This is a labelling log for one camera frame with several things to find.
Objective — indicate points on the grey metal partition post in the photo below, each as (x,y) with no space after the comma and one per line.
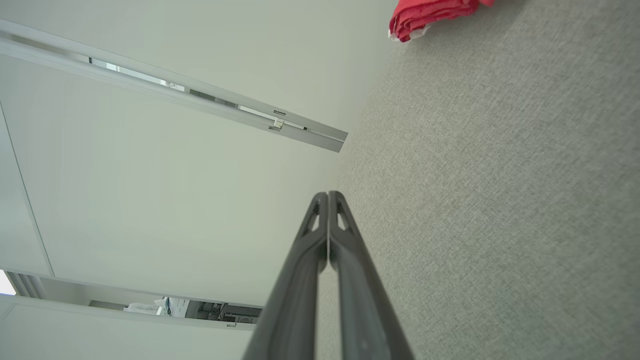
(150,73)
(150,91)

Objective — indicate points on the red and white jersey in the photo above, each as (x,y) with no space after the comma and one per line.
(425,15)

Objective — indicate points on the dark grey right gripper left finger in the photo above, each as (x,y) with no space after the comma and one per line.
(295,300)

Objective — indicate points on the distant office equipment clutter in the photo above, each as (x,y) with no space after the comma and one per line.
(215,311)

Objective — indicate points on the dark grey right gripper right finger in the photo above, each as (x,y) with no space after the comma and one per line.
(365,300)

